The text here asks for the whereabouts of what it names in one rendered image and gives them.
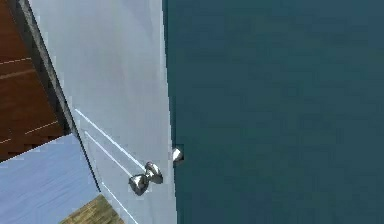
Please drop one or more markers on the white room door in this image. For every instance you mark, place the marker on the white room door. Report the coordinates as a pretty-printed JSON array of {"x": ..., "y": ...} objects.
[{"x": 113, "y": 83}]

